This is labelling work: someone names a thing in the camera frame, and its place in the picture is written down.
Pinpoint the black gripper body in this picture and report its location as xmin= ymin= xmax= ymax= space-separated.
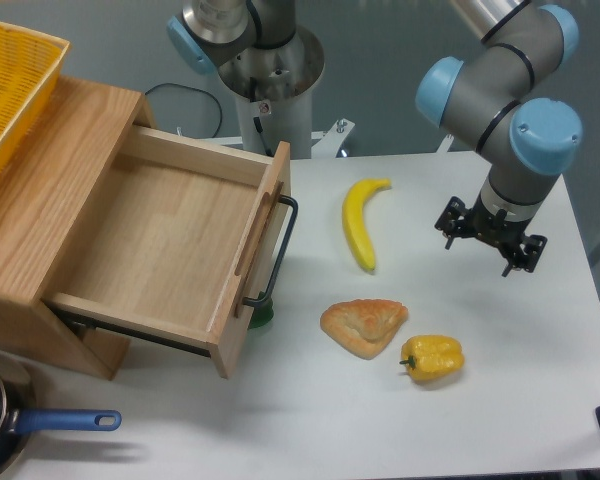
xmin=468 ymin=205 xmax=528 ymax=248

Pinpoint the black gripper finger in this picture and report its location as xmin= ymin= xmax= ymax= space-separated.
xmin=434 ymin=196 xmax=473 ymax=249
xmin=499 ymin=234 xmax=548 ymax=277

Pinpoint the yellow bell pepper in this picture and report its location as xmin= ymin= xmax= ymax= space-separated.
xmin=400 ymin=335 xmax=465 ymax=382

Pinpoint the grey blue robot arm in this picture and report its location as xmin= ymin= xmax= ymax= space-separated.
xmin=166 ymin=1 xmax=583 ymax=272

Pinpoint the yellow banana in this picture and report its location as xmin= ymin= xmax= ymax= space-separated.
xmin=341 ymin=178 xmax=391 ymax=273

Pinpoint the golden brown pastry bread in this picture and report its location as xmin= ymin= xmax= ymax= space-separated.
xmin=320 ymin=299 xmax=409 ymax=360

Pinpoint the green object under drawer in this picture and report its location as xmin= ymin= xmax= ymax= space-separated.
xmin=248 ymin=299 xmax=274 ymax=330

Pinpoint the open wooden drawer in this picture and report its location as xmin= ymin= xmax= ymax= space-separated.
xmin=44 ymin=126 xmax=290 ymax=378

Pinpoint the wooden drawer cabinet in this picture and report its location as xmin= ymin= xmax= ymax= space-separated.
xmin=0 ymin=76 xmax=155 ymax=380

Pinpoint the yellow plastic basket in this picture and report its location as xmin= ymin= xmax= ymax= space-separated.
xmin=0 ymin=21 xmax=71 ymax=174

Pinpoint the black metal drawer handle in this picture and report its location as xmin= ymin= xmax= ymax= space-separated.
xmin=241 ymin=195 xmax=299 ymax=309

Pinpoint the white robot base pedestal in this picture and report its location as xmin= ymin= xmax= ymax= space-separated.
xmin=218 ymin=26 xmax=355 ymax=160

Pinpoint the black floor cable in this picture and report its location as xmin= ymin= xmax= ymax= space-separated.
xmin=144 ymin=82 xmax=224 ymax=139

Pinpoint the black pan blue handle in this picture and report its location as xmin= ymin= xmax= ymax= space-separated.
xmin=0 ymin=354 xmax=122 ymax=474

